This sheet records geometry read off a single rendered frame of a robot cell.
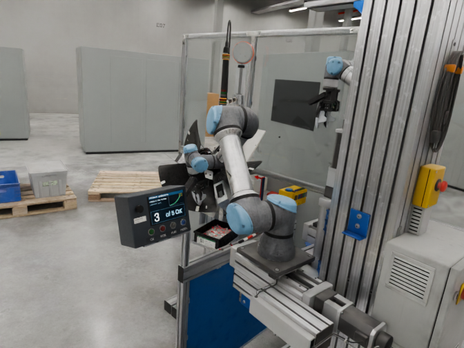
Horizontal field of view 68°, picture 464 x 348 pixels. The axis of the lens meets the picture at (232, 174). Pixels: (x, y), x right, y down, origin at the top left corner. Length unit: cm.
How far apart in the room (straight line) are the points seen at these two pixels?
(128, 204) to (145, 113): 629
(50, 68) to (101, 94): 670
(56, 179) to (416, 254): 407
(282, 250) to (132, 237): 55
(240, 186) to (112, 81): 622
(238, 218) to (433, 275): 61
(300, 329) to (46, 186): 386
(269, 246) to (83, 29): 1308
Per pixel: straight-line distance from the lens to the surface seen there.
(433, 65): 118
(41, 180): 460
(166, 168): 226
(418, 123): 117
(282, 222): 129
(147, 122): 755
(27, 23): 1395
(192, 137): 233
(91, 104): 732
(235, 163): 130
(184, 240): 155
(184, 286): 165
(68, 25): 1398
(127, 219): 131
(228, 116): 138
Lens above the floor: 169
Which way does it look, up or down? 15 degrees down
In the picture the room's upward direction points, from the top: 5 degrees clockwise
